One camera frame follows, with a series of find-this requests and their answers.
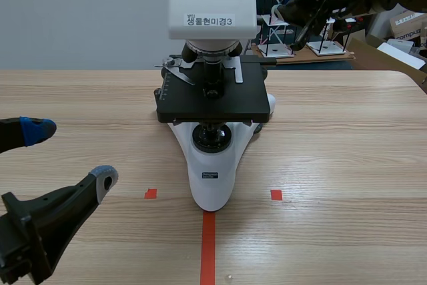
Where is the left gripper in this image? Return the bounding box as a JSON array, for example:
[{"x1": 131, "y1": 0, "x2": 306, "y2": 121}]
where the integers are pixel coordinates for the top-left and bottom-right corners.
[{"x1": 0, "y1": 164, "x2": 120, "y2": 285}]

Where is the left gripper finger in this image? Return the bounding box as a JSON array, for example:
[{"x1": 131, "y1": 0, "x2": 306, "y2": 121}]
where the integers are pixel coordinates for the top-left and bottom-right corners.
[{"x1": 0, "y1": 115, "x2": 58, "y2": 156}]

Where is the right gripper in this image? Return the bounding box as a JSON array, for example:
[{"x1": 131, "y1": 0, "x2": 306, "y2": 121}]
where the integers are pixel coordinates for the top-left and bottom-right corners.
[{"x1": 271, "y1": 0, "x2": 335, "y2": 51}]

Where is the tall white tiered rod model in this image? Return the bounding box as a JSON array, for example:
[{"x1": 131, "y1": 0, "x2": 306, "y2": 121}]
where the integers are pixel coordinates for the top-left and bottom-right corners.
[{"x1": 257, "y1": 0, "x2": 298, "y2": 59}]

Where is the low white tiered rod model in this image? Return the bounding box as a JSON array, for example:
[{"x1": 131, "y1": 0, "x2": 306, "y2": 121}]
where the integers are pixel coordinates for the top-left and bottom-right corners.
[{"x1": 306, "y1": 14, "x2": 347, "y2": 57}]

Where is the wooden board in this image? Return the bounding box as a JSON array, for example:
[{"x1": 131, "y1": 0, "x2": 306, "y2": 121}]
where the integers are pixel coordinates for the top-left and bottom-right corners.
[{"x1": 248, "y1": 43, "x2": 356, "y2": 66}]

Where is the white and black microscope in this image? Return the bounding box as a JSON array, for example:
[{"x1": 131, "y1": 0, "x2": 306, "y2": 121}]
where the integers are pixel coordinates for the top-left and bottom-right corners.
[{"x1": 153, "y1": 0, "x2": 278, "y2": 214}]

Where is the open brown cardboard box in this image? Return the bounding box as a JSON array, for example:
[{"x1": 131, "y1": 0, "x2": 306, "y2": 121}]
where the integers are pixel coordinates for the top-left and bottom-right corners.
[{"x1": 346, "y1": 33, "x2": 427, "y2": 94}]

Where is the printed cardboard box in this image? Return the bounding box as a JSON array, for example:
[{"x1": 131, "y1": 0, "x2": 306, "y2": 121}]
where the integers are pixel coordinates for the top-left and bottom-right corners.
[{"x1": 389, "y1": 11, "x2": 427, "y2": 43}]

